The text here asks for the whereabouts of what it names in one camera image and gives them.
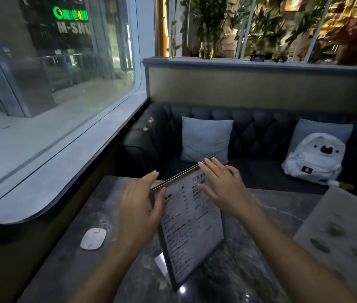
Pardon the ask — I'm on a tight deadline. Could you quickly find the person's left hand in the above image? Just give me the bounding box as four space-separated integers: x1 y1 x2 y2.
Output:
115 170 167 253

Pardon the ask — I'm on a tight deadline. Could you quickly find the person's right hand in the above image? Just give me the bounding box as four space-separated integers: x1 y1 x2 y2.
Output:
197 157 256 220

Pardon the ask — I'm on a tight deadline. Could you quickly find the metal-framed text menu stand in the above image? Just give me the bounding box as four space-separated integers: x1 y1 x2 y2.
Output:
149 155 226 292

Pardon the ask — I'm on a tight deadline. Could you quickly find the clear acrylic picture menu stand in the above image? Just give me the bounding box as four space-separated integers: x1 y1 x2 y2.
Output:
293 186 357 303

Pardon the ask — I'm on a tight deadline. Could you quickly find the person's left forearm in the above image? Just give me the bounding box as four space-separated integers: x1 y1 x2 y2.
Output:
68 242 147 303

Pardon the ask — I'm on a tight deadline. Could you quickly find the person's right forearm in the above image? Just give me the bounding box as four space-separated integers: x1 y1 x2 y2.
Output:
238 206 357 303

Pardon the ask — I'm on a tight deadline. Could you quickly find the white oval call button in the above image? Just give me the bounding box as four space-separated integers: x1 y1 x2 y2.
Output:
80 228 107 251

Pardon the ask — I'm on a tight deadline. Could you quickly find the grey-blue cushion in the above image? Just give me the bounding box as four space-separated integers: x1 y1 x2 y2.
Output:
180 116 234 165
287 118 354 155

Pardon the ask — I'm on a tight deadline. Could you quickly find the dark tufted leather sofa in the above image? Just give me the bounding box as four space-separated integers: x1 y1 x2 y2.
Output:
120 102 357 201

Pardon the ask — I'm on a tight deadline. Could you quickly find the dark marble table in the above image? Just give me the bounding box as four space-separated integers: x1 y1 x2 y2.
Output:
17 175 357 303

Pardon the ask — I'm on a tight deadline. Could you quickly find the white backpack with cat print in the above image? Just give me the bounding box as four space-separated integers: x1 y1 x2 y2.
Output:
281 133 347 186

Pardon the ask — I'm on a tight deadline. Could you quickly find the beige booth partition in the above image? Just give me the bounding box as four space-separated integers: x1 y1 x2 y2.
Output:
142 57 357 119

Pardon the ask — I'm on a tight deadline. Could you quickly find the rounded glass window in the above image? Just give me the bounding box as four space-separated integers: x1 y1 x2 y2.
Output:
0 0 149 224

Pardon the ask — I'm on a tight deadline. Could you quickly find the glass vase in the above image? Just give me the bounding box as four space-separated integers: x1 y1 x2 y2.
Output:
198 40 214 60

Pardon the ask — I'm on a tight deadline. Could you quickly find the row of leafy plants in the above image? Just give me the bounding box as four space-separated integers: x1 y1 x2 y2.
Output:
178 0 357 64

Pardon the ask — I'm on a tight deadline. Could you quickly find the green lit shop sign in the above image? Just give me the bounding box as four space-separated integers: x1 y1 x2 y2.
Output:
53 6 90 22

